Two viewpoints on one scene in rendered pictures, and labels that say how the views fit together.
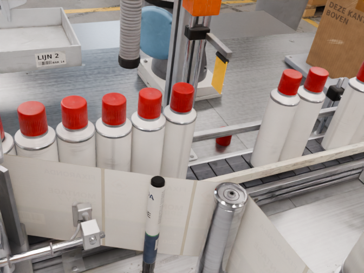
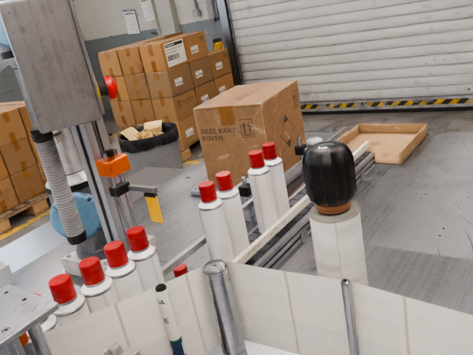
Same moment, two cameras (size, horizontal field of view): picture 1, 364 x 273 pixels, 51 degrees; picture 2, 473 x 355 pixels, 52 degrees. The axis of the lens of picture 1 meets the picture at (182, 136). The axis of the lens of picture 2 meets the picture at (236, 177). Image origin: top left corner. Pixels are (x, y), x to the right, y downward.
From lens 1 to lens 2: 0.32 m
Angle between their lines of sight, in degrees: 25
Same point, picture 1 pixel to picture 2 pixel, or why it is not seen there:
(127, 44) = (72, 222)
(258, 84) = (182, 223)
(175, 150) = (153, 284)
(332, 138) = (264, 221)
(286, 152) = (237, 248)
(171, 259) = not seen: outside the picture
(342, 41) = (228, 154)
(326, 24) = (207, 148)
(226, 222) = (222, 287)
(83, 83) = not seen: hidden behind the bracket
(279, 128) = (220, 229)
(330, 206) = (292, 266)
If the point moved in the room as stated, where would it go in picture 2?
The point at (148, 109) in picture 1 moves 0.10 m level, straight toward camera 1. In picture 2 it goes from (117, 257) to (140, 281)
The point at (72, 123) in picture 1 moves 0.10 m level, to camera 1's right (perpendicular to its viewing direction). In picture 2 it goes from (65, 296) to (131, 270)
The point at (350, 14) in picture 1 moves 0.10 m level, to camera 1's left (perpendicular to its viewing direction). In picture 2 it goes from (221, 131) to (191, 140)
